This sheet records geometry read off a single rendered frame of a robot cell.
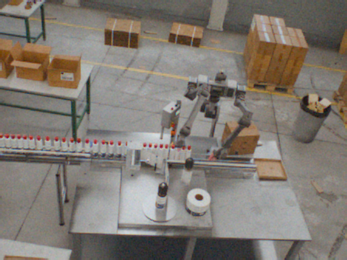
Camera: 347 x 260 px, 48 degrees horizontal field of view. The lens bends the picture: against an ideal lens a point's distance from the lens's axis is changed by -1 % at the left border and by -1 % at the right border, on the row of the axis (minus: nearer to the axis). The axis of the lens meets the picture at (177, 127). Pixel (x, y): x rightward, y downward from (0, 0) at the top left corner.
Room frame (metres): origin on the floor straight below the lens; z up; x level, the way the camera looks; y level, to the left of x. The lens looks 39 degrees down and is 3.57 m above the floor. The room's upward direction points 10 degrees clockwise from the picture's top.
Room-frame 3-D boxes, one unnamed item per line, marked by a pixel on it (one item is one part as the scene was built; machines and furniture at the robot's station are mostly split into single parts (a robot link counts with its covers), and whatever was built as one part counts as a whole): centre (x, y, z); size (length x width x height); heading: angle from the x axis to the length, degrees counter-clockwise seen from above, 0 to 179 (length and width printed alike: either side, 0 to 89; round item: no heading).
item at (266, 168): (3.01, -1.02, 0.85); 0.30 x 0.26 x 0.04; 100
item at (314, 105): (4.85, -1.97, 0.50); 0.42 x 0.41 x 0.28; 91
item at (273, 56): (6.54, -1.46, 0.45); 1.20 x 0.84 x 0.89; 3
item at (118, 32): (6.84, 1.34, 0.16); 0.65 x 0.54 x 0.32; 96
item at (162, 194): (2.22, 0.03, 1.04); 0.09 x 0.09 x 0.29
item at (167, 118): (2.90, 0.08, 1.38); 0.17 x 0.10 x 0.19; 155
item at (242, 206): (2.67, -0.20, 0.82); 2.10 x 1.31 x 0.02; 100
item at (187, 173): (2.58, -0.16, 1.03); 0.09 x 0.09 x 0.30
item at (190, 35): (7.36, 0.16, 0.11); 0.65 x 0.54 x 0.22; 88
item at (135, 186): (2.38, 0.01, 0.86); 0.80 x 0.67 x 0.05; 100
